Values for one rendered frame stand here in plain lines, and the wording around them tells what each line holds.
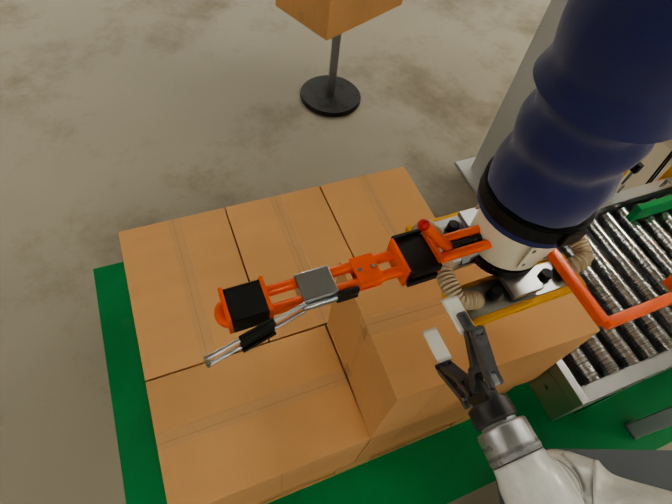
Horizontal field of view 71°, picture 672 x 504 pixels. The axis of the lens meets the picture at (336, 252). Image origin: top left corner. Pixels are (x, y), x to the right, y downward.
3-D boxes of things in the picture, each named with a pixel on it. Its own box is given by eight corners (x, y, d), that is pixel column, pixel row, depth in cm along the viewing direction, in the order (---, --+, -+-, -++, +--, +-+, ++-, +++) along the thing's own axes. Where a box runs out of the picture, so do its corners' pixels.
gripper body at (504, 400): (489, 425, 75) (460, 372, 79) (471, 437, 82) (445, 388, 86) (527, 409, 77) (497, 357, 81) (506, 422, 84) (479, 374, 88)
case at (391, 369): (476, 280, 178) (521, 215, 145) (533, 379, 158) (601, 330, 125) (327, 322, 162) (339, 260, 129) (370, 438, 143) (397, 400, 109)
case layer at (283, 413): (386, 220, 241) (403, 165, 208) (488, 406, 193) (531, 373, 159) (144, 284, 208) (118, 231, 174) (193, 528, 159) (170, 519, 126)
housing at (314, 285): (325, 274, 95) (326, 263, 92) (337, 303, 92) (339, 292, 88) (292, 284, 93) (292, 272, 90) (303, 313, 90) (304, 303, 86)
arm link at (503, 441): (484, 473, 79) (466, 438, 82) (527, 452, 81) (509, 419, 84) (505, 463, 71) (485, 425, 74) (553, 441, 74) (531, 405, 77)
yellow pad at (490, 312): (558, 255, 117) (568, 244, 113) (583, 289, 112) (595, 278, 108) (440, 294, 107) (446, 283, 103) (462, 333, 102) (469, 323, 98)
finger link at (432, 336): (452, 357, 92) (451, 359, 93) (435, 326, 95) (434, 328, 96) (439, 362, 91) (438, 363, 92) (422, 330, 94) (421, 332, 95)
